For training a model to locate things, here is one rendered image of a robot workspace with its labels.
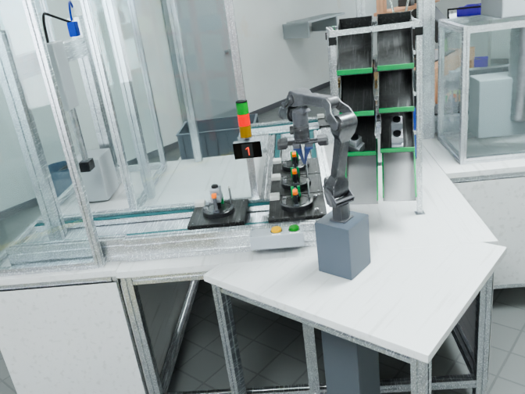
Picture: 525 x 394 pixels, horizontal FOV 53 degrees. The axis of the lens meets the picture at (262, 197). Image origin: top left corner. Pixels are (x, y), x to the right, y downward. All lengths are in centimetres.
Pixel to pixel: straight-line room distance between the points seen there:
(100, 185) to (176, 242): 89
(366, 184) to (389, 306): 62
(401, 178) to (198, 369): 151
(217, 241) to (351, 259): 58
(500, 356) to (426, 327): 133
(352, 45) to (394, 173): 54
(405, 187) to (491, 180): 79
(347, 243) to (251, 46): 628
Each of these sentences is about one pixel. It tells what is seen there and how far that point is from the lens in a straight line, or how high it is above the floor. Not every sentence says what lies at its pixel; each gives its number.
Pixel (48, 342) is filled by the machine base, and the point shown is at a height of 53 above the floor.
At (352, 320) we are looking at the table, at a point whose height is 86.
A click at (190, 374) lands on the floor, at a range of 296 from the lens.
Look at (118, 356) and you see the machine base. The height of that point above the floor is 43.
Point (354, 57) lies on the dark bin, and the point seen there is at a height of 156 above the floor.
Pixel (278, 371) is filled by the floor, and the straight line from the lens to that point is 287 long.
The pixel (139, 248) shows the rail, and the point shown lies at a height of 92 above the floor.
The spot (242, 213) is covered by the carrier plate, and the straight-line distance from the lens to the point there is 224.
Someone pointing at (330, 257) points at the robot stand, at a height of 93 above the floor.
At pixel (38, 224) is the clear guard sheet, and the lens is 230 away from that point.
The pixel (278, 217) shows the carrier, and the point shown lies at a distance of 215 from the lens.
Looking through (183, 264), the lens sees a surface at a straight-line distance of 215.
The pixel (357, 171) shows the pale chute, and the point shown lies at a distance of 222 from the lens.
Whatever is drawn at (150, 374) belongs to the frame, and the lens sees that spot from 252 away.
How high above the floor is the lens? 187
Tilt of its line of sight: 22 degrees down
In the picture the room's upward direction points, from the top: 7 degrees counter-clockwise
